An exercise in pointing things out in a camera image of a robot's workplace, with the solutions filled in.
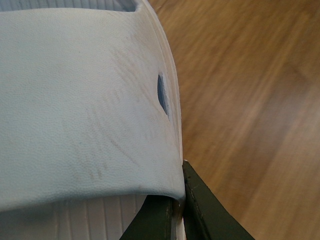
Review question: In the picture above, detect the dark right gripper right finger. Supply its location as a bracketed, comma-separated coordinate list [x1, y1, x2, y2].
[182, 160, 253, 240]

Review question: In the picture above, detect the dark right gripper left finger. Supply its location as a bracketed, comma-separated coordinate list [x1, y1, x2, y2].
[121, 195, 173, 240]

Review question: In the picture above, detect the light blue rubber slipper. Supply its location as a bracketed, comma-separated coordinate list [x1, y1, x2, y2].
[0, 0, 186, 240]

